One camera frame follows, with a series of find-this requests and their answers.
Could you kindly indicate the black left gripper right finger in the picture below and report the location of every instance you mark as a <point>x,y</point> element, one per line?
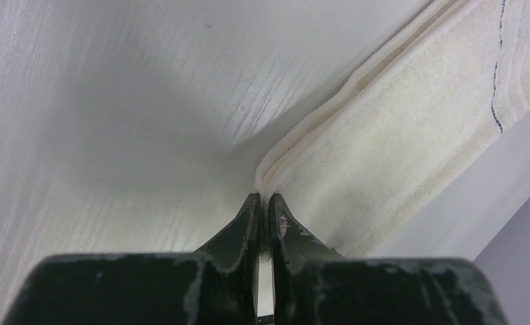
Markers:
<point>313,284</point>

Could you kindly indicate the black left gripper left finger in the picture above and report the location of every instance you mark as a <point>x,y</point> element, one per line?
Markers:
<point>215,284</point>

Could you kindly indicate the cream towel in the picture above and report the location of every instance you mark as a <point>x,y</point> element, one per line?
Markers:
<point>407,122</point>

